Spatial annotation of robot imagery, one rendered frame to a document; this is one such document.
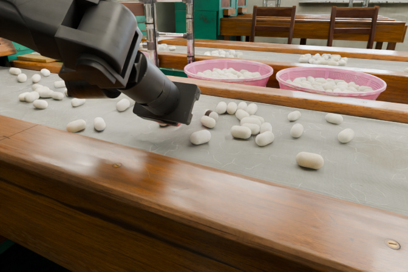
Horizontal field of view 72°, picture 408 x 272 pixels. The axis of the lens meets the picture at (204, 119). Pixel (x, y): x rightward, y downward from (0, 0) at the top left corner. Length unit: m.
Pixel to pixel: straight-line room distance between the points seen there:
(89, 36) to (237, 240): 0.24
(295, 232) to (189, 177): 0.13
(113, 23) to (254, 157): 0.27
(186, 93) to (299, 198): 0.23
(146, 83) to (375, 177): 0.33
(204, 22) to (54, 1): 3.12
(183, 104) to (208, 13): 2.99
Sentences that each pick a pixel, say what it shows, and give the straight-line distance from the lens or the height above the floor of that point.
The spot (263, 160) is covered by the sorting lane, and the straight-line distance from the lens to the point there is 0.43.
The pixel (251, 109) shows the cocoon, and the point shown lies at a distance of 0.57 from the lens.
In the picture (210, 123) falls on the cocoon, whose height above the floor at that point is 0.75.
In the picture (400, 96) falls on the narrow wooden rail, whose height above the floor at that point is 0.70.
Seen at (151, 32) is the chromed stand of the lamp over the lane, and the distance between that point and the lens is 0.82.
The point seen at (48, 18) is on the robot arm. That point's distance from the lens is 0.33.
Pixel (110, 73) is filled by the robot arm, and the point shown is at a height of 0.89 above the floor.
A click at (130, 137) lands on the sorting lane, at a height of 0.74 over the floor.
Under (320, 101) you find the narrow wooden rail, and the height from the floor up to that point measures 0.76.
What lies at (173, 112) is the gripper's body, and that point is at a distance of 0.44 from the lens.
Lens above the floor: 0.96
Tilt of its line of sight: 23 degrees down
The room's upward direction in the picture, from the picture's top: straight up
